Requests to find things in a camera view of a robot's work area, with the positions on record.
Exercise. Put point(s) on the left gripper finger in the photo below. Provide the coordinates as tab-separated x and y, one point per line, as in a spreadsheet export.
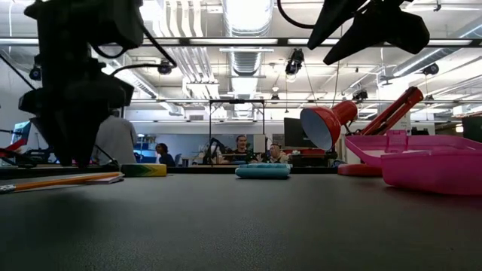
90	139
62	139

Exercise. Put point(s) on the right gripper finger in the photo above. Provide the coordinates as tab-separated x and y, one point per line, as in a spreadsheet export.
361	41
339	19

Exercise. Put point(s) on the orange pencil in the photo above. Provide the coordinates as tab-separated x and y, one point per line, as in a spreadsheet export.
56	181

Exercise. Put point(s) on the yellow green patterned box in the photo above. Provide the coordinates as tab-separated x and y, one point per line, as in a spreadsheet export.
145	170

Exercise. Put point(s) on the pink plastic pencil case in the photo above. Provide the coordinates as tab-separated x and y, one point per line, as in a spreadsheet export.
425	169

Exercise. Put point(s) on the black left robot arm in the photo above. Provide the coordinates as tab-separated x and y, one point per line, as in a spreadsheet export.
75	26

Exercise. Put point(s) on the person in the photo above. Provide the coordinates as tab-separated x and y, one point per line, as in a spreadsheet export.
116	139
276	154
241	150
165	156

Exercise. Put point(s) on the blue-lit monitor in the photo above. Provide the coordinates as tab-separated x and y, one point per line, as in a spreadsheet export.
22	131

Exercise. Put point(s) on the black ceiling spotlight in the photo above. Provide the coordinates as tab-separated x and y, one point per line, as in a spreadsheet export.
294	62
431	69
35	73
165	68

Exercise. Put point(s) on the red desk lamp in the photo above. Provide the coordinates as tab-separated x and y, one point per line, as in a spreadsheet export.
327	124

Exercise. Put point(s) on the black monitor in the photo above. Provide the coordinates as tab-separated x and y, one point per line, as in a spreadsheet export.
297	131

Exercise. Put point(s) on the teal calculator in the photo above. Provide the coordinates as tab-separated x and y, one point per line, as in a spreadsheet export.
263	173

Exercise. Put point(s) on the black table mat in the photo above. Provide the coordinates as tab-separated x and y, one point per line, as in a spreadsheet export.
241	226

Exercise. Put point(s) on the silver ventilation duct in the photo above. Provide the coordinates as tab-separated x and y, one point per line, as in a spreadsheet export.
246	22

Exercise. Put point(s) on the background black frame rig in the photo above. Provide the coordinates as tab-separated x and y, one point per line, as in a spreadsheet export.
237	101

